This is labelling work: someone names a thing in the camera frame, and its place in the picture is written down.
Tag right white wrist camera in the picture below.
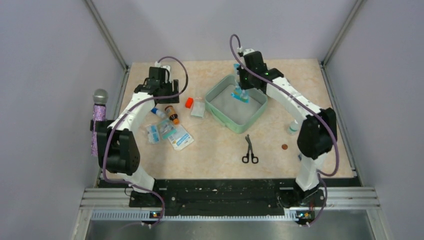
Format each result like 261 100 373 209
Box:
237 46 255 57

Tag brown bottle orange cap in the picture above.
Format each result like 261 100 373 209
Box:
164 105 180 125

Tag white gauze packet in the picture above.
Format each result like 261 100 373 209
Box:
190 100 206 118

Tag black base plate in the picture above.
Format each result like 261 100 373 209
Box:
129 178 325 217

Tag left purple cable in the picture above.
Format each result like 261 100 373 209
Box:
100 55 190 229

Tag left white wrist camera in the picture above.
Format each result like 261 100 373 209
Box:
154 61 171 72

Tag blue cotton swab packet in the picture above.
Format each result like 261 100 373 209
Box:
231 85 249 103

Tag white bottle green label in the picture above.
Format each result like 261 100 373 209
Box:
287 120 300 135

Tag blue small clear packet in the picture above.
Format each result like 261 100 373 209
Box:
145 124 161 144

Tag mint green medicine case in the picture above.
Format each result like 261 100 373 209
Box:
204 74 268 134

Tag purple glitter microphone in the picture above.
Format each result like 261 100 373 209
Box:
90 88 109 158

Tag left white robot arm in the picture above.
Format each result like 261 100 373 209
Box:
95 65 179 207

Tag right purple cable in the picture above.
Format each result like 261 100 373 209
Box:
229 33 341 228

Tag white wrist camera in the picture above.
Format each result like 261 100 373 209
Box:
154 61 171 72
237 46 255 57

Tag orange red small box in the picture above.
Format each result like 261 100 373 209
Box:
184 97 194 109

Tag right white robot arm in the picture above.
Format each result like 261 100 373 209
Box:
237 48 337 206

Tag purple cable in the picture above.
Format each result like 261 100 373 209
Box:
229 33 341 228
100 55 190 229

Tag blue white bagged packet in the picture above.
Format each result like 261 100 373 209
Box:
167 125 194 151

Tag black scissors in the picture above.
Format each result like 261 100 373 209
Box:
241 134 259 164

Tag small blue capped bottle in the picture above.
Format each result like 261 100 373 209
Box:
151 107 168 119

